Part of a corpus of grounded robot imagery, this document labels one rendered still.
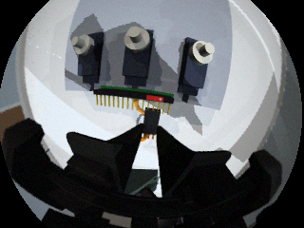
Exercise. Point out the green pin header strip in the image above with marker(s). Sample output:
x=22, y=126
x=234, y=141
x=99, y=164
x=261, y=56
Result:
x=136, y=93

